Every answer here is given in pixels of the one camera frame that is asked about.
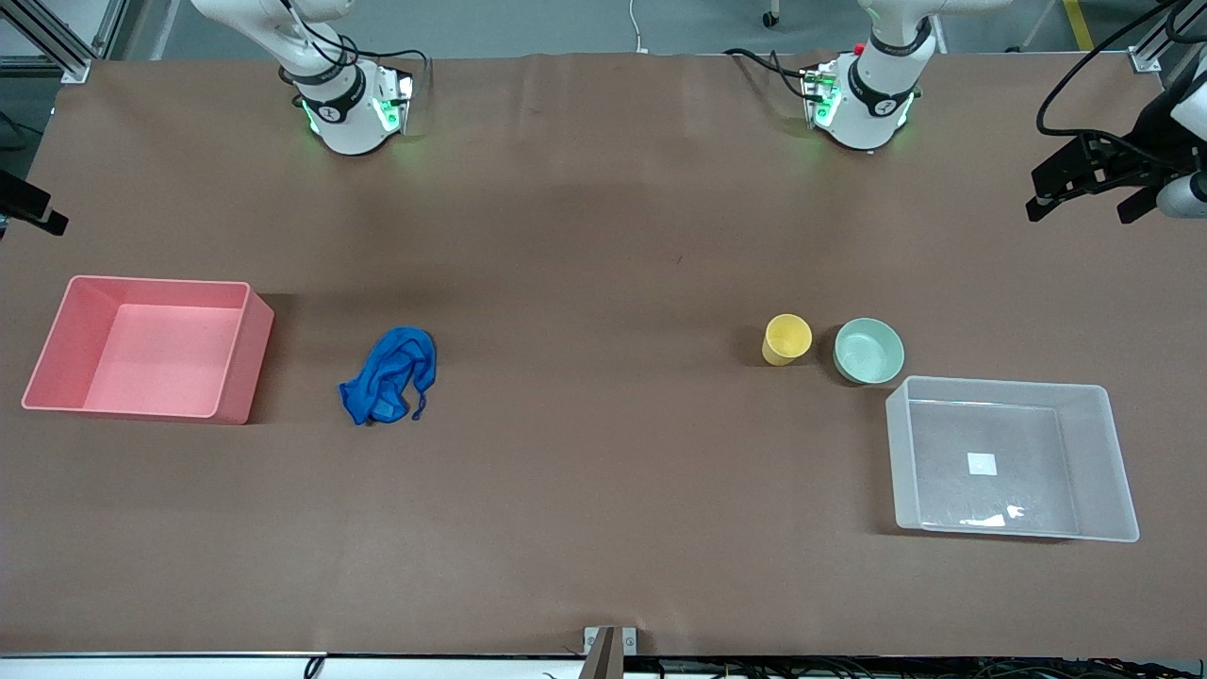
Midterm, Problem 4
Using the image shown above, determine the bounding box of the black base cable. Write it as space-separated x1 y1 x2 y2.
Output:
724 47 817 100
363 49 433 95

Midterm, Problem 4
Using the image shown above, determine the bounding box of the yellow plastic cup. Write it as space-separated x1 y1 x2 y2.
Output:
762 314 813 367

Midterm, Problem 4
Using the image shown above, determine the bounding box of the black right base cable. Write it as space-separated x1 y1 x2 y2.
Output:
363 49 433 95

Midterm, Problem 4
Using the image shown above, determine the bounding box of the black left base cable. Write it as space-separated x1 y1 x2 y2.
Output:
724 47 817 100

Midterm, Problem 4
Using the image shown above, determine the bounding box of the aluminium frame profile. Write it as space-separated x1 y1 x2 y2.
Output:
0 0 128 84
1130 0 1207 75

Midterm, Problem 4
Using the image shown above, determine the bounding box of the mint green bowl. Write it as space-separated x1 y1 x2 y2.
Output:
834 317 906 386

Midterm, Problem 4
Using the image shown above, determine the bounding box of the pink plastic bin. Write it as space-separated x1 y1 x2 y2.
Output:
21 275 275 425

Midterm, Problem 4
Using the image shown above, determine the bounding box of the brown table cover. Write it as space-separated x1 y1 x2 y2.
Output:
0 52 1207 658

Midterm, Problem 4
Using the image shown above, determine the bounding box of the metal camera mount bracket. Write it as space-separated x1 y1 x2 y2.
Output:
583 626 638 679

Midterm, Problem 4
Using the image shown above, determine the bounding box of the blue cloth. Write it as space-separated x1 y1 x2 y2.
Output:
339 326 438 426

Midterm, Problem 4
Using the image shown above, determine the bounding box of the clear plastic bin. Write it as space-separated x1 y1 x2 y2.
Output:
885 375 1140 543

